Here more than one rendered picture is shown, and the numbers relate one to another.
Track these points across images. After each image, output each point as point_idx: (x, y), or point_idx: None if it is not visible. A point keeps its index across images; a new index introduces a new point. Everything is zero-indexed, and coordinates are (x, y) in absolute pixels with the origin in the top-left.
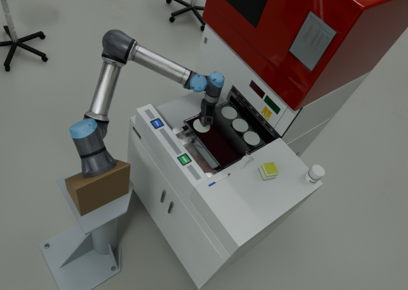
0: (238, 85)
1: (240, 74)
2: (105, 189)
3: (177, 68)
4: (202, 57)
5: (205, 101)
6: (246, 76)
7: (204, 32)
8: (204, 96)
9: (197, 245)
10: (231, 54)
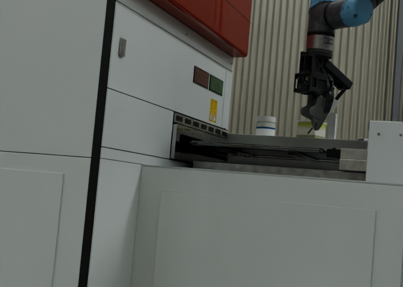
0: (181, 99)
1: (180, 72)
2: None
3: None
4: (117, 107)
5: (331, 54)
6: (188, 68)
7: (116, 26)
8: (330, 46)
9: None
10: (166, 41)
